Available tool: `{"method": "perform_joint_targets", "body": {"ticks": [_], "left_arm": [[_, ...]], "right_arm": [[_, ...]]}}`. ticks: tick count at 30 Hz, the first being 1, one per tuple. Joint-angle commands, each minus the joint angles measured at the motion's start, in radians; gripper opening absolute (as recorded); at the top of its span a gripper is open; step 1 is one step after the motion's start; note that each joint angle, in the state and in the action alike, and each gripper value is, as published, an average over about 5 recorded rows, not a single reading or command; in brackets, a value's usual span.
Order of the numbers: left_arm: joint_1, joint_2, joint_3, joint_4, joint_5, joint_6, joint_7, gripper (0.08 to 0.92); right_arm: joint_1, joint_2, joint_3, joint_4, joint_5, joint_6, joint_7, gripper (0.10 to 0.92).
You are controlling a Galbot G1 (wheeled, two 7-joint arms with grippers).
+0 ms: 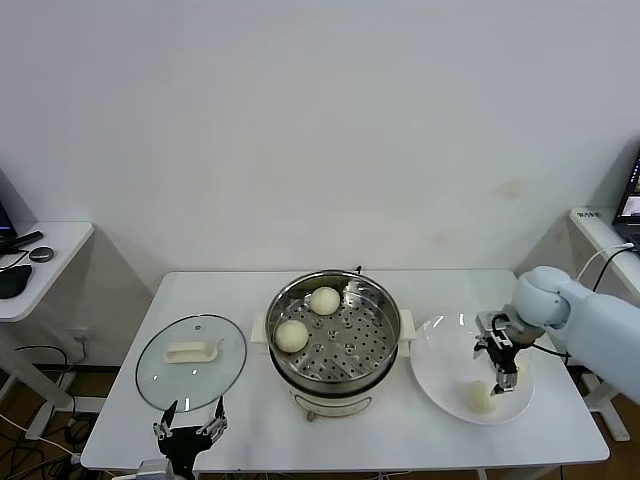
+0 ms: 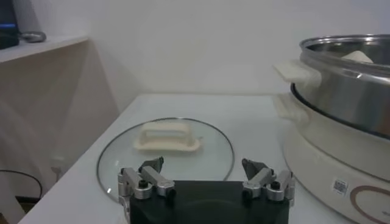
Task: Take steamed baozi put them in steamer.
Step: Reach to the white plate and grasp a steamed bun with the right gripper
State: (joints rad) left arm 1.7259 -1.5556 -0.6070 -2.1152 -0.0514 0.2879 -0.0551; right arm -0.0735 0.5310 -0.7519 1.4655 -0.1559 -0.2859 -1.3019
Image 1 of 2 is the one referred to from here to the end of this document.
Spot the black computer monitor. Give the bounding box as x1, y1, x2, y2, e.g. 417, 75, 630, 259
0, 167, 20, 240

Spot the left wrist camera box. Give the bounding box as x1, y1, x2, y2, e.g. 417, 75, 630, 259
136, 458, 174, 480

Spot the white charging cable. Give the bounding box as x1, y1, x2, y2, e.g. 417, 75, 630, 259
577, 243, 634, 284

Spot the white round plate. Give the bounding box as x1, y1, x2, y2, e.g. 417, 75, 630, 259
409, 313, 535, 427

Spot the white wall socket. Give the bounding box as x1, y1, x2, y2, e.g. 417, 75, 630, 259
69, 327, 92, 364

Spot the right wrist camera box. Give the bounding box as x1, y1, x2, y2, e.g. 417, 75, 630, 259
473, 310, 512, 359

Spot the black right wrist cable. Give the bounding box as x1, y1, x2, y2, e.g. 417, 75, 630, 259
528, 341, 572, 359

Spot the black floor cable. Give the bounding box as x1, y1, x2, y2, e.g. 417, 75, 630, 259
13, 344, 77, 381

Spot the white side desk with monitor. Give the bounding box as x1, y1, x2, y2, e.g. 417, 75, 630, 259
0, 221, 96, 441

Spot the white side desk with laptop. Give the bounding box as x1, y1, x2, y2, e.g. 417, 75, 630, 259
569, 207, 640, 444

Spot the open laptop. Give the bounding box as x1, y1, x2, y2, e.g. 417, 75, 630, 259
613, 147, 640, 251

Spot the cream electric cooking pot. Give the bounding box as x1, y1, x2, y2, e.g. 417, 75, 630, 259
269, 344, 401, 424

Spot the black cable with adapter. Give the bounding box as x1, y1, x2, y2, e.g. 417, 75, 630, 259
592, 244, 640, 292

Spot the black remote control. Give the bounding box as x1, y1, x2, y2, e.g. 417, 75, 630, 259
6, 230, 46, 250

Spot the glass pot lid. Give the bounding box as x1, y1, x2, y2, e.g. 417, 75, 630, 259
135, 313, 249, 414

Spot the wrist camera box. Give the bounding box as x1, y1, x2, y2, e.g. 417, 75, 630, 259
473, 310, 512, 359
136, 458, 174, 480

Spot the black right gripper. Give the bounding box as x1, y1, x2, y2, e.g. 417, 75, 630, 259
485, 338, 520, 397

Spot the steel steamer basket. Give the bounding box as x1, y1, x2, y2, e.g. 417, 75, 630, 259
251, 270, 416, 396

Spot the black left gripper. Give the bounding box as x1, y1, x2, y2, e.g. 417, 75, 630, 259
152, 395, 229, 477

